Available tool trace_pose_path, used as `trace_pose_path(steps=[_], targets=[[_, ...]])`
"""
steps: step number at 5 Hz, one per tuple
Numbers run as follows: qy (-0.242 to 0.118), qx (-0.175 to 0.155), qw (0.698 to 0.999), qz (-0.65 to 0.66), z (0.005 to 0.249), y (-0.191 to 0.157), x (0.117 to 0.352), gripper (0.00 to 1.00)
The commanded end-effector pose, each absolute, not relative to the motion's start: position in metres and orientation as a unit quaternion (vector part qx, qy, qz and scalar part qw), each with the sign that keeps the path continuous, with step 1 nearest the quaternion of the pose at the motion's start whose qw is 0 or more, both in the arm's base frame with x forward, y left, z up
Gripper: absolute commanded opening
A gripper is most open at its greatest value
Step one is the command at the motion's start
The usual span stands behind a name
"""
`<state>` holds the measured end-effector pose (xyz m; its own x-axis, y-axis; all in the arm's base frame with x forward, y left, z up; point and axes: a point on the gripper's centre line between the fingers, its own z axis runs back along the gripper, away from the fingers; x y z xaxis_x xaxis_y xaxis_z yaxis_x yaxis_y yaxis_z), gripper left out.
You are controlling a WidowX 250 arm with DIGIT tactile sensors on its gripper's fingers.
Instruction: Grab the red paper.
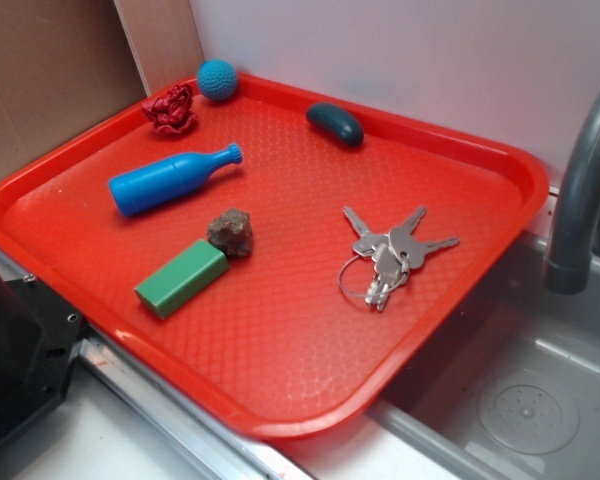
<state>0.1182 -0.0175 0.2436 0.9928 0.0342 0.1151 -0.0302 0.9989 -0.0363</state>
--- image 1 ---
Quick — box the blue plastic toy bottle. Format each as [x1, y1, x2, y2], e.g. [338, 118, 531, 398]
[108, 144, 243, 216]

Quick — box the red paper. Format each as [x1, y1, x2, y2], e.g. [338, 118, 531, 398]
[141, 84, 197, 136]

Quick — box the red plastic tray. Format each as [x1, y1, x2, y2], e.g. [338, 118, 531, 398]
[0, 74, 549, 439]

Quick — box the brown rough rock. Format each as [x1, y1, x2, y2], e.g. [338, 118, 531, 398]
[207, 208, 254, 258]

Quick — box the silver key bunch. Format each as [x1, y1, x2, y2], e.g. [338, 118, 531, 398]
[337, 206, 460, 312]

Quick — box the dark teal oval pebble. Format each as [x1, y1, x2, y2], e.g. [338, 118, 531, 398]
[305, 102, 364, 147]

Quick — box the green rectangular block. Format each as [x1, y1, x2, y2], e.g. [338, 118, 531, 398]
[134, 240, 229, 319]

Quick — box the blue textured ball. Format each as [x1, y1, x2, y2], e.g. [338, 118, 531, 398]
[196, 59, 238, 102]

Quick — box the grey toy faucet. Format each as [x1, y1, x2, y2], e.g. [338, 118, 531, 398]
[542, 94, 600, 295]

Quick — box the grey toy sink basin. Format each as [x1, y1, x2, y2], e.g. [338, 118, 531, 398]
[284, 234, 600, 480]

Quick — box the black box left corner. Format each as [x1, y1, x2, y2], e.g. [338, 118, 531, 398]
[0, 276, 85, 449]

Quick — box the brown cardboard panel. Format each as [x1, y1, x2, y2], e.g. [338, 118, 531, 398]
[0, 1, 203, 180]

